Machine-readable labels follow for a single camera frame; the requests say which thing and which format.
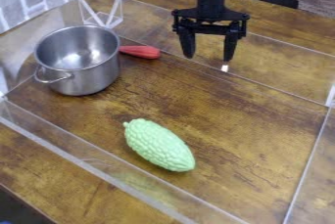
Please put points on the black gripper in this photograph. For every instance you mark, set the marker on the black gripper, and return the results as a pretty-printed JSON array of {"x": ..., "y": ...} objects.
[{"x": 229, "y": 23}]

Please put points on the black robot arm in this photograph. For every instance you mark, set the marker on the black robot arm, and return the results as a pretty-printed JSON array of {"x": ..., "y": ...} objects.
[{"x": 210, "y": 8}]

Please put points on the orange spoon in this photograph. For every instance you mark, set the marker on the orange spoon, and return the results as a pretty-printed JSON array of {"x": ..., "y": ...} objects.
[{"x": 144, "y": 52}]

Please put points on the clear acrylic tray walls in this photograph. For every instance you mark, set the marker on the clear acrylic tray walls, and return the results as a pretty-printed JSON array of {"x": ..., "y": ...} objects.
[{"x": 256, "y": 118}]

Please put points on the stainless steel pot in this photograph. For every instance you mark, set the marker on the stainless steel pot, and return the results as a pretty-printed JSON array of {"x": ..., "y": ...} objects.
[{"x": 76, "y": 57}]

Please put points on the green bitter gourd toy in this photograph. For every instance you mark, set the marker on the green bitter gourd toy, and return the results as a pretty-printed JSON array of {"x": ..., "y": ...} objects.
[{"x": 158, "y": 145}]

